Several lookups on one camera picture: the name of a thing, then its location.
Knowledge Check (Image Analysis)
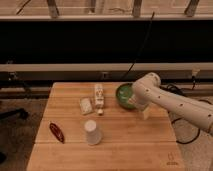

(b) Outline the green ceramic bowl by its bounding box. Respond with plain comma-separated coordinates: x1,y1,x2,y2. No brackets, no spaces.
115,83,135,110

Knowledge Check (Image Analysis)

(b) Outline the white upside-down paper cup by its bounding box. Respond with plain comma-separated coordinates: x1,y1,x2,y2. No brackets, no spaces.
84,120,102,145

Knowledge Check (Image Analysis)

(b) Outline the dark red chili pepper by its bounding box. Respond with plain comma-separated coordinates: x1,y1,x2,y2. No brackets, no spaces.
49,123,65,143

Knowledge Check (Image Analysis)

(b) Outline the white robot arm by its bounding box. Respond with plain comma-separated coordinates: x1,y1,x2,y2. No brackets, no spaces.
129,72,213,136

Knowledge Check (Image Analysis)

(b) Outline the white rectangular box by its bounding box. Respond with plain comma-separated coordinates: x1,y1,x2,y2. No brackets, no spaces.
94,84,104,108

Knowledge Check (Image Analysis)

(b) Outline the black cable on floor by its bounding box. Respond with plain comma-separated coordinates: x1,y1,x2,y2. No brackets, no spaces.
159,83,213,146

